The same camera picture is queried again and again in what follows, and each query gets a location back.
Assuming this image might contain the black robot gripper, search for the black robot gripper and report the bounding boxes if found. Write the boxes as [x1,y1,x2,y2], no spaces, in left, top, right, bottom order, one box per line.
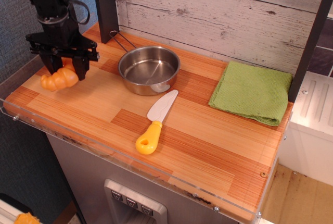
[25,18,99,80]

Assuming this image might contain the orange plastic toy croissant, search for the orange plastic toy croissant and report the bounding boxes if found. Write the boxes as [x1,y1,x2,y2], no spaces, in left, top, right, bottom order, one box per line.
[41,58,79,91]

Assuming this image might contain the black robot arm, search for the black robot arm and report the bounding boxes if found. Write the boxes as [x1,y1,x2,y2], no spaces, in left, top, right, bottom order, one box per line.
[25,0,99,81]

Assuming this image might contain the stainless steel pot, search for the stainless steel pot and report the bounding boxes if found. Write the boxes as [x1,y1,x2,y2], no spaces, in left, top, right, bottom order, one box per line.
[118,46,181,96]

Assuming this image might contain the clear acrylic table guard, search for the clear acrylic table guard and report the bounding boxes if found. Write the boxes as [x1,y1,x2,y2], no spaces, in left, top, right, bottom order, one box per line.
[0,13,293,222]

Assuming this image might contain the silver dispenser panel with buttons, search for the silver dispenser panel with buttons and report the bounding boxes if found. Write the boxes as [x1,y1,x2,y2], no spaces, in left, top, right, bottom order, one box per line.
[104,179,168,223]

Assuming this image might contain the orange object bottom left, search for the orange object bottom left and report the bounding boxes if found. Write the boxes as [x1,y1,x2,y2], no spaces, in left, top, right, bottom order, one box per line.
[14,213,40,224]

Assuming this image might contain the green folded cloth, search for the green folded cloth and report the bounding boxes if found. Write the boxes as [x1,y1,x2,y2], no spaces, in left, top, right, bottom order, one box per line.
[208,61,293,127]

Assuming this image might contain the white cabinet at right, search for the white cabinet at right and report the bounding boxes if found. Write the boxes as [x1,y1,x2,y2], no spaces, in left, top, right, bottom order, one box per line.
[278,72,332,185]

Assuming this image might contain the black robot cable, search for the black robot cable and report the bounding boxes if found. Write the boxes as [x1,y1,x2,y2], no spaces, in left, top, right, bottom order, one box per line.
[68,0,91,25]

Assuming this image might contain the black left shelf post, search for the black left shelf post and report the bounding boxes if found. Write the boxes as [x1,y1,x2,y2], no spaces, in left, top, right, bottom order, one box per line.
[95,0,119,43]

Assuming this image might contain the black shelf post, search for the black shelf post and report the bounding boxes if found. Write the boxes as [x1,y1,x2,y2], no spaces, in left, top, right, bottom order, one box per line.
[288,0,332,103]
[95,0,119,43]

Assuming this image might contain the toy knife yellow handle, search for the toy knife yellow handle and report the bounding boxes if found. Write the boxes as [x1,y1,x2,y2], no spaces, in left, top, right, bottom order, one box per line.
[135,90,178,155]

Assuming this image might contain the black right shelf post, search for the black right shelf post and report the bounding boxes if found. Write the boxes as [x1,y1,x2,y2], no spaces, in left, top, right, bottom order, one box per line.
[288,0,332,103]

